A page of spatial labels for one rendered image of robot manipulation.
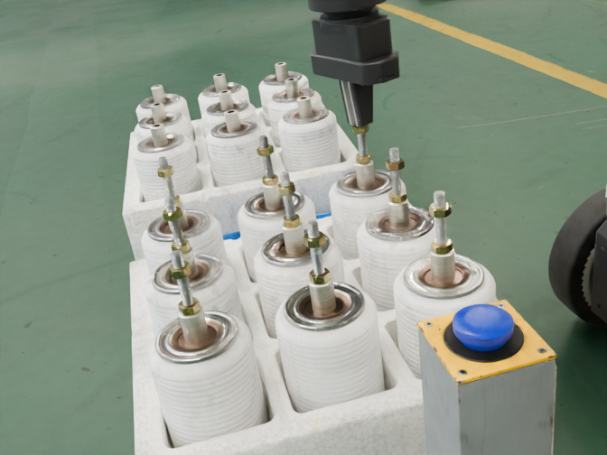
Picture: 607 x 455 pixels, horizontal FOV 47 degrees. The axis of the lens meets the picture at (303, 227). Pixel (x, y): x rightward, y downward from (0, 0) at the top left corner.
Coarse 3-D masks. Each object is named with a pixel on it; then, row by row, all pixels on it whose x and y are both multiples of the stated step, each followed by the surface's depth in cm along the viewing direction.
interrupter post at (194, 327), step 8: (200, 312) 61; (184, 320) 61; (192, 320) 61; (200, 320) 61; (184, 328) 61; (192, 328) 61; (200, 328) 62; (184, 336) 62; (192, 336) 62; (200, 336) 62; (208, 336) 63; (192, 344) 62
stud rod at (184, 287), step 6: (174, 252) 59; (180, 252) 59; (174, 258) 59; (180, 258) 59; (174, 264) 59; (180, 264) 59; (180, 282) 60; (186, 282) 60; (180, 288) 60; (186, 288) 60; (186, 294) 60; (186, 300) 61; (192, 300) 61
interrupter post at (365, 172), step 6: (372, 162) 85; (360, 168) 85; (366, 168) 85; (372, 168) 85; (360, 174) 85; (366, 174) 85; (372, 174) 86; (360, 180) 86; (366, 180) 85; (372, 180) 86; (360, 186) 86; (366, 186) 86
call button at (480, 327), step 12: (456, 312) 48; (468, 312) 48; (480, 312) 48; (492, 312) 47; (504, 312) 47; (456, 324) 47; (468, 324) 47; (480, 324) 46; (492, 324) 46; (504, 324) 46; (456, 336) 47; (468, 336) 46; (480, 336) 46; (492, 336) 45; (504, 336) 46; (480, 348) 46; (492, 348) 46
